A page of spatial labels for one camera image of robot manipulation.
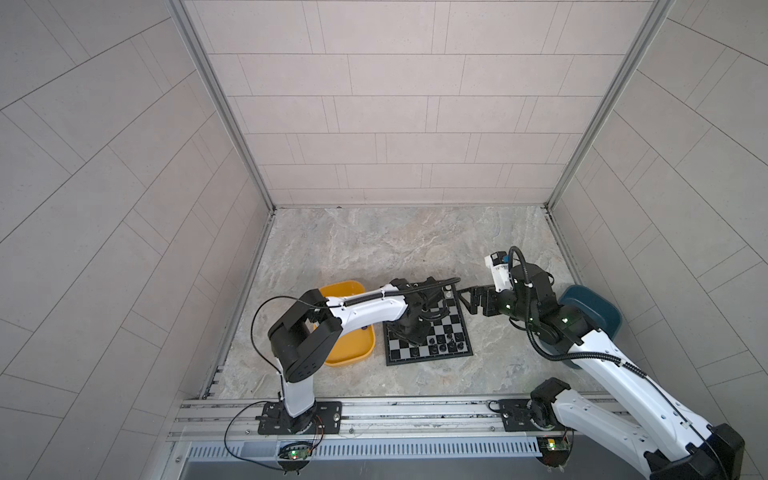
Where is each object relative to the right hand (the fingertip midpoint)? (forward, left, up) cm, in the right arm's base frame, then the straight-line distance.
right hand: (468, 293), depth 75 cm
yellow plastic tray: (-7, +30, -13) cm, 34 cm away
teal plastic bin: (-2, -42, -15) cm, 45 cm away
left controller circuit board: (-29, +43, -13) cm, 54 cm away
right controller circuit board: (-32, -16, -18) cm, 40 cm away
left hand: (-5, +12, -15) cm, 20 cm away
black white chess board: (-5, +5, -15) cm, 16 cm away
